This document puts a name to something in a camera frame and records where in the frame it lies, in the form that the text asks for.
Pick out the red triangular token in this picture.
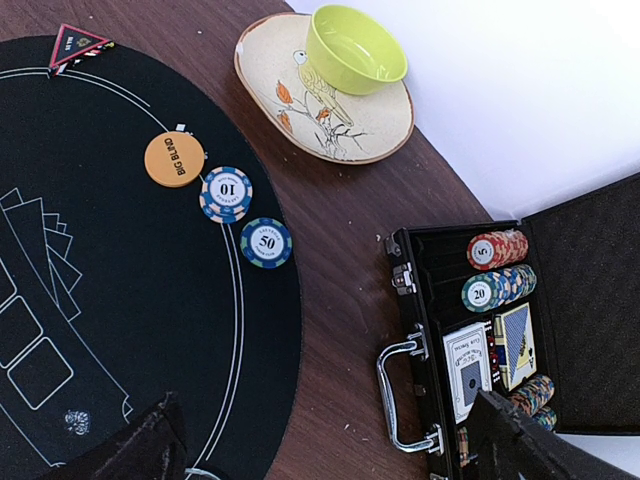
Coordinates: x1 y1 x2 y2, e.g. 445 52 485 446
48 23 115 77

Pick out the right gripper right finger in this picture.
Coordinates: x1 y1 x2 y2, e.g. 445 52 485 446
466 390 634 479

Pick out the black poker chip case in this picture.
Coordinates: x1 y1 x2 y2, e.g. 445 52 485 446
376 176 639 479

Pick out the mixed chip row in case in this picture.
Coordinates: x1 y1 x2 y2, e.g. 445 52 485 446
509 374 557 431

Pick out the round black poker mat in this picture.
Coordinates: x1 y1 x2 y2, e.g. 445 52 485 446
1 36 301 479

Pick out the beige bird plate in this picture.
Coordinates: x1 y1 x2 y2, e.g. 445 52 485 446
234 13 414 165

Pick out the blue fifty chip top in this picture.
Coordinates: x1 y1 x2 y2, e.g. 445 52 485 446
240 217 293 269

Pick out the green twenty chip row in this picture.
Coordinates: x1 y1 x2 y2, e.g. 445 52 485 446
461 264 537 313

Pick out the loose card deck in case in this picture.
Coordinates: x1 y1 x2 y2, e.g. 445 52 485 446
493 302 537 391

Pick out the red five chip row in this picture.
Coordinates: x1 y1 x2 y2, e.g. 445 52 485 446
466 229 529 271

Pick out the boxed card deck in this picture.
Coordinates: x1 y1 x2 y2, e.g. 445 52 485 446
443 322 492 424

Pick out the blue ten chip top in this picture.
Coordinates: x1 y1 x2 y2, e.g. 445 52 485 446
199 166 253 224

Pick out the green plastic bowl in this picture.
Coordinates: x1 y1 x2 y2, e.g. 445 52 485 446
306 5 408 96

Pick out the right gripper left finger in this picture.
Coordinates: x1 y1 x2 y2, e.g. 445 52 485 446
42 392 187 479

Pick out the orange big blind button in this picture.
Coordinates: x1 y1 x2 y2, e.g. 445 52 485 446
144 131 205 188

